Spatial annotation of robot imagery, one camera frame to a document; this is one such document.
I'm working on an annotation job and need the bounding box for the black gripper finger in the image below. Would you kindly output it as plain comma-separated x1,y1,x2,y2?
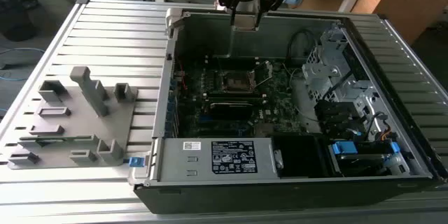
257,0,282,30
230,0,250,29

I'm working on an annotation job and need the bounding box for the silver CPU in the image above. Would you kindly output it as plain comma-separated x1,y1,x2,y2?
234,13,259,31

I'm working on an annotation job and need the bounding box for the metal socket cover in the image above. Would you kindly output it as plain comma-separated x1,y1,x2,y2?
249,60,275,90

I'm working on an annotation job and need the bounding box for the metal locking lever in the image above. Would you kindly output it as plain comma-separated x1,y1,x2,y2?
257,76,274,90

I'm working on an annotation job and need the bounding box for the silver metal drive cage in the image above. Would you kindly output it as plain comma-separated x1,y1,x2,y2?
301,23,354,104

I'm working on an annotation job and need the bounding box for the green motherboard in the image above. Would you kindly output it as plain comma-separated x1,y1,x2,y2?
170,56,311,138

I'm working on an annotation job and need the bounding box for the black graphics card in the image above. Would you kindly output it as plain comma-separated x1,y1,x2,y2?
209,101,257,120

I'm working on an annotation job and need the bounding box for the grey chipset heatsink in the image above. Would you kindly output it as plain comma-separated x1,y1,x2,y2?
254,123,275,137

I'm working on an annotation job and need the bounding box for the black plastic disk bay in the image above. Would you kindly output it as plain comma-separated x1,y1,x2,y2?
314,99,363,141

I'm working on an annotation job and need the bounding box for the grey parts rack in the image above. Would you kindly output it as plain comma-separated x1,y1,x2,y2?
6,66,141,170

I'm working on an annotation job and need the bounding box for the grey power supply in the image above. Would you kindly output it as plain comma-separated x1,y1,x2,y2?
149,136,283,183

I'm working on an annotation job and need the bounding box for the hard disk in blue carrier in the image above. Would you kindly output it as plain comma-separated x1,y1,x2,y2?
329,140,403,178

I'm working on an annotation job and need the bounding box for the blue case latch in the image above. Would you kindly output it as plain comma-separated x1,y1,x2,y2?
129,156,146,168

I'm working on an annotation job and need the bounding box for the black round bin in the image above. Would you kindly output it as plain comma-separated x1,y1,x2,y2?
2,7,39,42

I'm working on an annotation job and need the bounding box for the green RAM stick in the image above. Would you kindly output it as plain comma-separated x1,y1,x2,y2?
19,135,94,143

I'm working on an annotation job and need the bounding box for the black PC case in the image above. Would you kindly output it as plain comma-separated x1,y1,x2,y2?
126,7,448,215

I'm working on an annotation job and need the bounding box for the black looped cable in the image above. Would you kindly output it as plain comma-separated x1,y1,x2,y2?
286,29,318,62

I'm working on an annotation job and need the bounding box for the thin white wire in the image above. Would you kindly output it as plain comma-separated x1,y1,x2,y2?
282,63,305,90

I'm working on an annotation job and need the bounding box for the red black twisted wire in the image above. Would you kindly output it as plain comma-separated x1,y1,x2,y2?
175,57,189,90

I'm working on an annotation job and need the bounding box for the thin black cable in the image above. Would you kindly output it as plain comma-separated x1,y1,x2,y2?
322,74,354,102

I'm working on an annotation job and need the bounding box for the black disk wire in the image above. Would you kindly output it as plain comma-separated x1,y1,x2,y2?
366,111,389,142

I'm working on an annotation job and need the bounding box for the blue floor cable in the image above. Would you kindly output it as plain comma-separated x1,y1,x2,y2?
0,47,47,82

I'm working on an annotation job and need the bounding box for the orange yellow disk wire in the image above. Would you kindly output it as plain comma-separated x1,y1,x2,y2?
377,129,399,142

